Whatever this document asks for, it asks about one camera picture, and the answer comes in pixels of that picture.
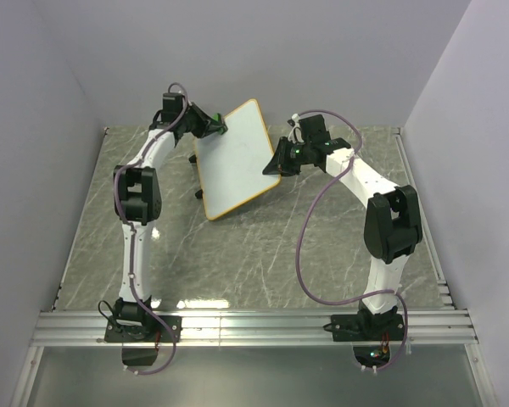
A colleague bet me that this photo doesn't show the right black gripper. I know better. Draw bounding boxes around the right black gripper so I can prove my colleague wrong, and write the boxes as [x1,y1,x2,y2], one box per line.
[263,139,310,179]

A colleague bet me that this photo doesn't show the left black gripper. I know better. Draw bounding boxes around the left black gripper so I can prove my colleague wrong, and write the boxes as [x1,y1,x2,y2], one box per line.
[179,103,222,140]

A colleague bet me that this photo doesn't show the green eraser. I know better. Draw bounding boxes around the green eraser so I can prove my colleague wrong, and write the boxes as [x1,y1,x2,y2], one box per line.
[212,113,228,135]

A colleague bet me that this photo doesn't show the yellow framed whiteboard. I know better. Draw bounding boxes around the yellow framed whiteboard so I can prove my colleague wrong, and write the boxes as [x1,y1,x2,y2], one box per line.
[194,98,281,220]

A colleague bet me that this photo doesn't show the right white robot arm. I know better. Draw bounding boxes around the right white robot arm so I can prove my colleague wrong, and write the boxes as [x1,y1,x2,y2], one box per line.
[263,137,422,339]

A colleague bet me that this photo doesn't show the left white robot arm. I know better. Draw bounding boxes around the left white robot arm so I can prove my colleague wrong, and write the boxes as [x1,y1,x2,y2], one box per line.
[109,103,227,341]

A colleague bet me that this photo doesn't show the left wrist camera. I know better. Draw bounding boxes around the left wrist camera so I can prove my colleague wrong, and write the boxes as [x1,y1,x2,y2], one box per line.
[160,92,186,125]

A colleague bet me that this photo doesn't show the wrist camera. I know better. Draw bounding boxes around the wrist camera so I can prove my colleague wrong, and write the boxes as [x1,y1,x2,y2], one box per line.
[299,114,331,145]
[160,92,186,125]

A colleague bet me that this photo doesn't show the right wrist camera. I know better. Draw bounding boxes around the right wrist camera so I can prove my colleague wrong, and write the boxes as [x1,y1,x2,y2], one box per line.
[299,114,331,145]

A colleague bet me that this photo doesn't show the aluminium right side rail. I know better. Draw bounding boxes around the aluminium right side rail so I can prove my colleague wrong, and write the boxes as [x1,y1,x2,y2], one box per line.
[393,127,456,309]

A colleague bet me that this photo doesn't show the aluminium rail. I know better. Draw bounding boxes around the aluminium rail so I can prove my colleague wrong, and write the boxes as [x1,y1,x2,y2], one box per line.
[393,127,456,309]
[30,309,478,348]

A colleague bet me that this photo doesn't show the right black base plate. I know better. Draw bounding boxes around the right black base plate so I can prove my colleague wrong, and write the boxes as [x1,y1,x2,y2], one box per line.
[322,311,406,342]

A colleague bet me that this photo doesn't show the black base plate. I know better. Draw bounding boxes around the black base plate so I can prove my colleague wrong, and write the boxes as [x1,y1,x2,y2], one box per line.
[322,311,406,342]
[103,315,182,343]

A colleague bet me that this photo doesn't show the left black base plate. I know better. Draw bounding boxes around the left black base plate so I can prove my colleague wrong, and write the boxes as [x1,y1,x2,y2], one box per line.
[103,315,182,343]

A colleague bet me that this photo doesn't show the aluminium front rail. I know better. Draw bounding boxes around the aluminium front rail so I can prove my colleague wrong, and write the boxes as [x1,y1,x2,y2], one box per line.
[30,309,478,348]

